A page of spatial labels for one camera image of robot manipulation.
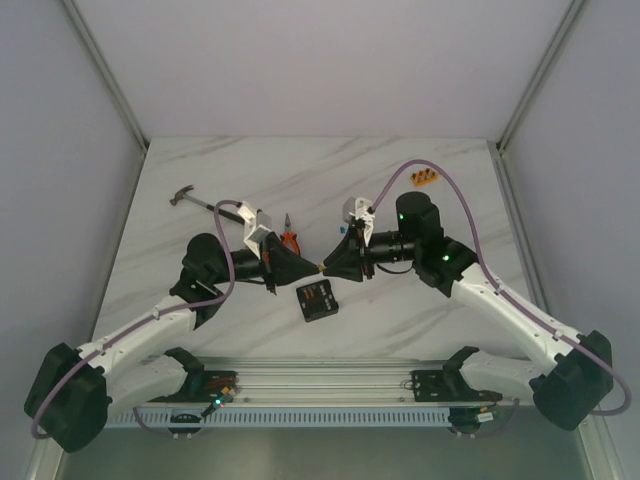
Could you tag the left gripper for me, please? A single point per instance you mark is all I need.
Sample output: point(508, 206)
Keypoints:
point(268, 262)

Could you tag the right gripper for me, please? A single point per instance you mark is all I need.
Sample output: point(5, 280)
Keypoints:
point(351, 258)

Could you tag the black fuse box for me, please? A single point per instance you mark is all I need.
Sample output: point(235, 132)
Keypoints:
point(317, 301)

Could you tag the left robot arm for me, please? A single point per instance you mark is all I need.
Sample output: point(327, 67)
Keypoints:
point(77, 390)

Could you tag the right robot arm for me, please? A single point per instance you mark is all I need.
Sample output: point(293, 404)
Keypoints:
point(565, 373)

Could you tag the orange fuse holder block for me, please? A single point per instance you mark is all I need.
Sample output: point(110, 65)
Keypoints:
point(423, 177)

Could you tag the claw hammer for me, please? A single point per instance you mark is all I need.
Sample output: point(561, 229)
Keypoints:
point(184, 194)

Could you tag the orange handled pliers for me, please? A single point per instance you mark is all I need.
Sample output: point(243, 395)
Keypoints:
point(289, 238)

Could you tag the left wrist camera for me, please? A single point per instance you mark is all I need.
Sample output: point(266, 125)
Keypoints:
point(257, 226)

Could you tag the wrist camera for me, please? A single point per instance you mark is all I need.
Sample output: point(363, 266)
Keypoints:
point(257, 226)
point(359, 210)

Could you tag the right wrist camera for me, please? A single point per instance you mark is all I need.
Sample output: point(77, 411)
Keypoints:
point(359, 210)

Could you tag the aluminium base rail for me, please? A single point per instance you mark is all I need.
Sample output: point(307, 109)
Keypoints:
point(320, 380)

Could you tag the white slotted cable duct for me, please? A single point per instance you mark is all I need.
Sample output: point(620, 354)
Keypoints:
point(284, 417)

